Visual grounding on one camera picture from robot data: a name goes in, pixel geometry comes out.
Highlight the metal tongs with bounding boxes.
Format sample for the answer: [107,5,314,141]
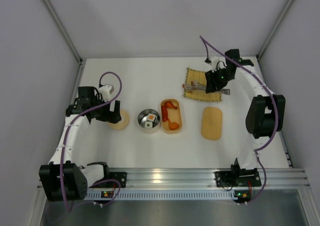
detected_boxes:
[182,83,231,95]

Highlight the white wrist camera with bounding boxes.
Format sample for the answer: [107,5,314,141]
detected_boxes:
[98,84,114,101]
[204,56,220,72]

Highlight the orange toy fried piece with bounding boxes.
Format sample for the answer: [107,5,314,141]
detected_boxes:
[164,101,178,110]

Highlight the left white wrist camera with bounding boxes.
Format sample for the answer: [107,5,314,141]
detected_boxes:
[98,84,114,101]

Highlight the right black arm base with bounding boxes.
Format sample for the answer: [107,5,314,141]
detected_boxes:
[214,170,262,189]

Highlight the green sushi roll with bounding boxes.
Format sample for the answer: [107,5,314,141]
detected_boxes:
[144,121,153,129]

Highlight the oblong tan lunch box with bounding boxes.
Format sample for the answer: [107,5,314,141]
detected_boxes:
[160,99,183,134]

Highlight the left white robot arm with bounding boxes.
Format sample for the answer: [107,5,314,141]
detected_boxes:
[38,84,121,202]

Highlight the orange sushi roll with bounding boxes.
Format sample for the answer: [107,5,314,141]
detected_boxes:
[147,113,157,122]

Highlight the grey slotted cable duct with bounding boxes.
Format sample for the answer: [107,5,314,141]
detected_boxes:
[84,189,249,201]

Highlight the bamboo sushi mat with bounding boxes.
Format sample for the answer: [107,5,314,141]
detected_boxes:
[183,67,222,102]

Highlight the red toy shrimp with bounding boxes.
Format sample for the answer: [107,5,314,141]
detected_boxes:
[161,105,169,122]

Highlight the aluminium mounting rail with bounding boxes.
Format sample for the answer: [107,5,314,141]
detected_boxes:
[110,168,310,190]

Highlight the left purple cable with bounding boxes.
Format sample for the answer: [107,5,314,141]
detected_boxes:
[58,72,123,213]

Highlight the oblong tan box lid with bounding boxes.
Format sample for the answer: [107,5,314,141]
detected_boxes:
[201,107,223,140]

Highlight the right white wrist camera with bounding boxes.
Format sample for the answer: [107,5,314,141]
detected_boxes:
[204,56,220,72]

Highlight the orange toy chicken leg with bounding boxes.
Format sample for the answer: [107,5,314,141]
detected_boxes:
[167,119,180,130]

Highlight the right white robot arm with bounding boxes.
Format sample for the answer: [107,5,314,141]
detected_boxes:
[205,49,286,188]

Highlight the round steel container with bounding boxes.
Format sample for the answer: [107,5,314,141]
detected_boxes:
[137,109,161,134]

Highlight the round tan lid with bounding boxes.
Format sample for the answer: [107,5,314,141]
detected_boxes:
[108,109,130,130]

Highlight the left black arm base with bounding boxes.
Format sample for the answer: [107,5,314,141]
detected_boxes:
[99,171,127,188]

